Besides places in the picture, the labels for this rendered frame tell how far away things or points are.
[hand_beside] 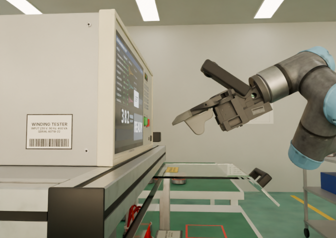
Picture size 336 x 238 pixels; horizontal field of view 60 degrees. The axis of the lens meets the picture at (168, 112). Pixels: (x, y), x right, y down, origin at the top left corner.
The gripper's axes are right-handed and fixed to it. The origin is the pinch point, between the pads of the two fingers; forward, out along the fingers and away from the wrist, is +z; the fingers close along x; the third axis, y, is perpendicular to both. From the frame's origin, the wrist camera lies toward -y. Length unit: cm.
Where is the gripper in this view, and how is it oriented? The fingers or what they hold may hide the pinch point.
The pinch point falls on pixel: (176, 119)
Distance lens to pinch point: 65.4
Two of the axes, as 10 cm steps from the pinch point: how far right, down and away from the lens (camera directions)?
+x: 0.6, 0.7, 10.0
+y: 4.2, 9.0, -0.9
